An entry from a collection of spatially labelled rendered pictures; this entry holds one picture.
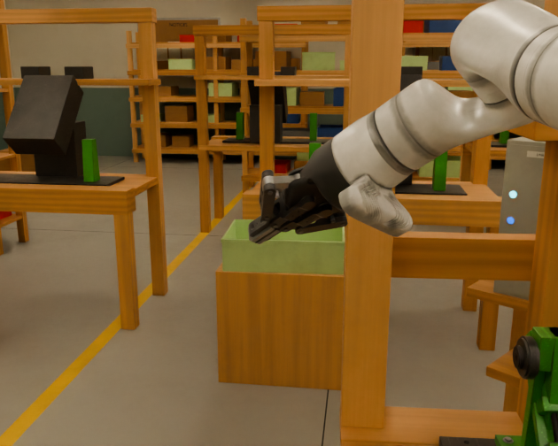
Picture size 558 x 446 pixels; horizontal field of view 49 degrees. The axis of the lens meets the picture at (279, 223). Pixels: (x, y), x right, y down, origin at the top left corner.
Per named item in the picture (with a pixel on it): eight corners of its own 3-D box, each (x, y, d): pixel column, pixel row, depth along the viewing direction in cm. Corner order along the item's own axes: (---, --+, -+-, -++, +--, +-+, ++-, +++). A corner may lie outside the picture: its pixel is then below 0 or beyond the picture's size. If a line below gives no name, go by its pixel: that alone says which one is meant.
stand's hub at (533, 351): (538, 388, 105) (542, 347, 103) (519, 387, 105) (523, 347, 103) (524, 366, 112) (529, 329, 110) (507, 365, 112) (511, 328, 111)
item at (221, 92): (305, 165, 1024) (306, 26, 969) (132, 162, 1063) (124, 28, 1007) (307, 161, 1076) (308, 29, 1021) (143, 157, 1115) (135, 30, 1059)
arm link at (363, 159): (339, 214, 55) (394, 180, 51) (321, 119, 61) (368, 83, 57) (400, 242, 60) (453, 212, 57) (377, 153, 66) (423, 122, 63)
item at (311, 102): (477, 200, 763) (493, 11, 707) (241, 194, 801) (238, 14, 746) (470, 191, 815) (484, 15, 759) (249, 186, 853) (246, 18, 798)
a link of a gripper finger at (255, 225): (284, 207, 68) (254, 227, 70) (265, 198, 66) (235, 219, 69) (286, 218, 67) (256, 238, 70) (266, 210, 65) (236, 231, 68)
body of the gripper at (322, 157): (380, 149, 66) (317, 191, 71) (328, 117, 60) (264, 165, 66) (396, 206, 62) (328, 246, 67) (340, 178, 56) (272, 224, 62)
